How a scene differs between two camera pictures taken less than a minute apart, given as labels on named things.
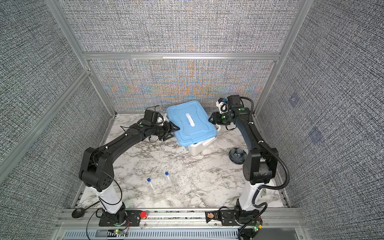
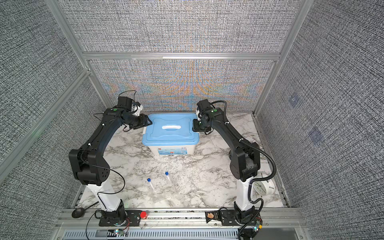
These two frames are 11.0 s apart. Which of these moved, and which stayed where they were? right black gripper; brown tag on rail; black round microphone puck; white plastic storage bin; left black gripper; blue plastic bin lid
Moved: blue plastic bin lid; left black gripper; white plastic storage bin; right black gripper
Stayed: black round microphone puck; brown tag on rail
